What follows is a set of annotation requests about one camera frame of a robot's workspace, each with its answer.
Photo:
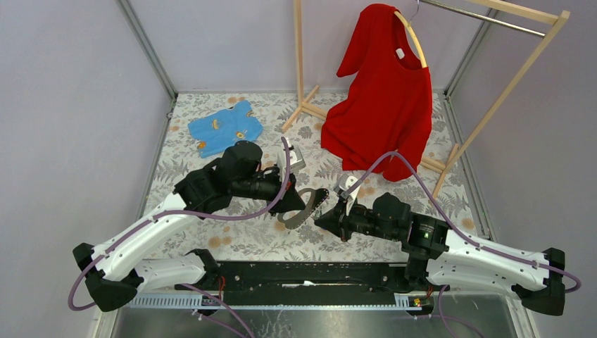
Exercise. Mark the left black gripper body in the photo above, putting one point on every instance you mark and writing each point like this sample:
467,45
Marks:
277,207

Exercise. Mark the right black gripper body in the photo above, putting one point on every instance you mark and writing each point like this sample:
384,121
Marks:
357,221

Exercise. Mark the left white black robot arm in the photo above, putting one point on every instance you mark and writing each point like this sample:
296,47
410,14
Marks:
115,271

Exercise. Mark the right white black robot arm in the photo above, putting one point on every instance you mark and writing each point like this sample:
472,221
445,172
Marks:
438,256

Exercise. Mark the floral patterned table mat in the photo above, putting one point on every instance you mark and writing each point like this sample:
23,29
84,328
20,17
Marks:
266,238

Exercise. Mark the wooden clothes rack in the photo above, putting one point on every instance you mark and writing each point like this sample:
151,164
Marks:
555,23

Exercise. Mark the blue child t-shirt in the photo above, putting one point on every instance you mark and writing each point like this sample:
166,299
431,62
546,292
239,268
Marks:
218,131

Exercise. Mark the red long sleeve shirt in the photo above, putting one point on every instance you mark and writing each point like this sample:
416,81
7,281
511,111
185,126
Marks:
389,102

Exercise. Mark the wooden clothes hanger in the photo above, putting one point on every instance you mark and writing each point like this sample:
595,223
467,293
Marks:
407,24

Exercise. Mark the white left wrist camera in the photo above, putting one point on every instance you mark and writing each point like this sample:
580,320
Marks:
296,160

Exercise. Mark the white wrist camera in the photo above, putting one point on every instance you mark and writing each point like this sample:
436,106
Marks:
347,192
296,160

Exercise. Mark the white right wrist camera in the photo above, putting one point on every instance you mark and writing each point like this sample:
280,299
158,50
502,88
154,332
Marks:
347,192

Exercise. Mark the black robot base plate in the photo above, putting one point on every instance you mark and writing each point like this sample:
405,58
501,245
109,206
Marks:
270,283

